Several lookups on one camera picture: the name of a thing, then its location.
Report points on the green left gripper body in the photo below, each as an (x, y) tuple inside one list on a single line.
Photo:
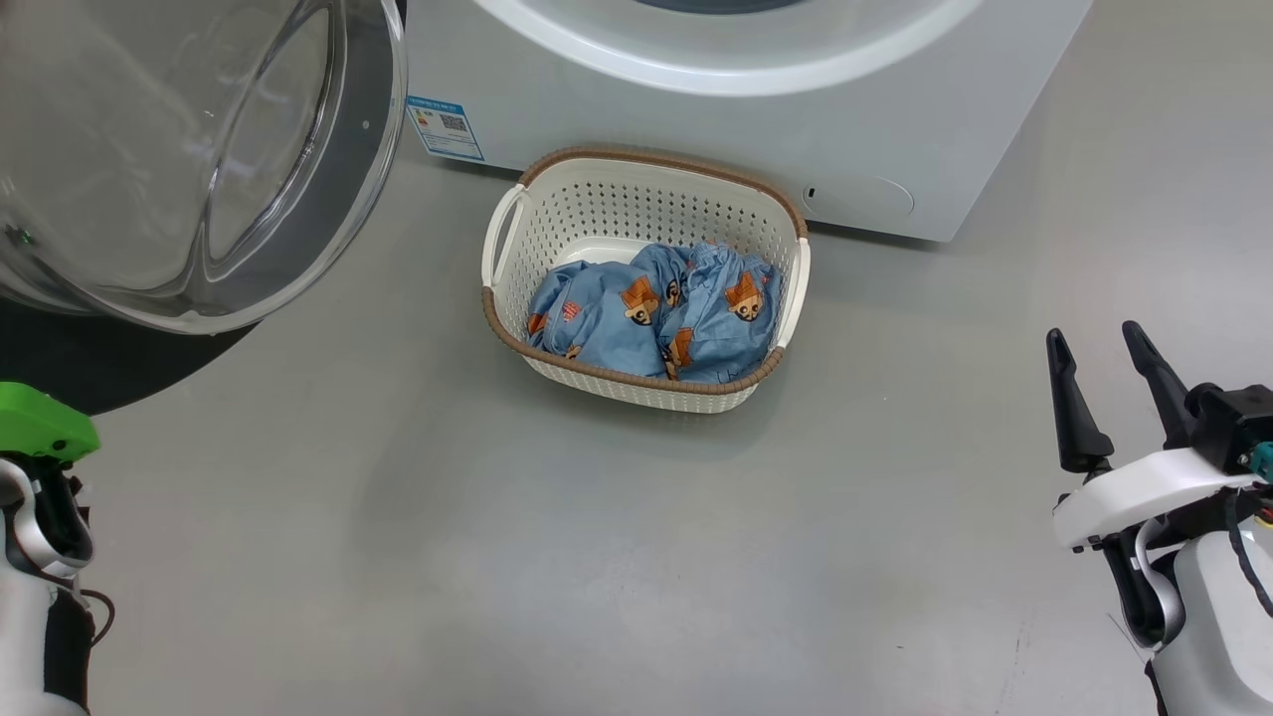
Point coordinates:
[(40, 423)]

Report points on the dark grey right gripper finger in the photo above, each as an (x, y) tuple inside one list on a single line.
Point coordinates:
[(1079, 428), (1169, 398)]

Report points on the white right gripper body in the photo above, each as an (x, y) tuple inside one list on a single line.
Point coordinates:
[(1134, 497)]

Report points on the dark round glass washer door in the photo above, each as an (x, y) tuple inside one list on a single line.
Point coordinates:
[(179, 159)]

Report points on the white front-load washing machine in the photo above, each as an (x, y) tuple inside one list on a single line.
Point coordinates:
[(895, 109)]

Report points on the cream perforated basket brown rim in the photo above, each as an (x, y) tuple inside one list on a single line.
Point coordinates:
[(636, 209)]

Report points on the blue energy label sticker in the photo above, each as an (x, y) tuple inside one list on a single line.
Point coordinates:
[(445, 127)]

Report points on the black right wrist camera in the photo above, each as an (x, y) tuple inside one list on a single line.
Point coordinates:
[(1233, 423)]

